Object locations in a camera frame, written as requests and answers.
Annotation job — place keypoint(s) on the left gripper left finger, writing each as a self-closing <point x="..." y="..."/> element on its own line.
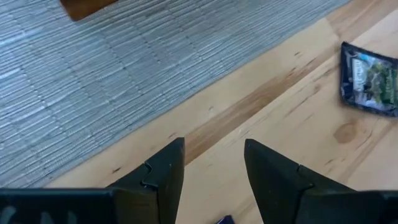
<point x="155" y="186"/>

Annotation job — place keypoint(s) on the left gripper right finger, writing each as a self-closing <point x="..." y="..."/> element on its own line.
<point x="273" y="180"/>

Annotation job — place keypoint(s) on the dark blackcurrant tea bag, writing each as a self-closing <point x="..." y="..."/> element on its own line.
<point x="226" y="221"/>
<point x="370" y="81"/>

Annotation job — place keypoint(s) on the grey woven placemat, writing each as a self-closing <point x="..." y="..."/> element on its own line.
<point x="93" y="93"/>

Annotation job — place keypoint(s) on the wooden three-compartment box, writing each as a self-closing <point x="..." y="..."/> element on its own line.
<point x="84" y="9"/>

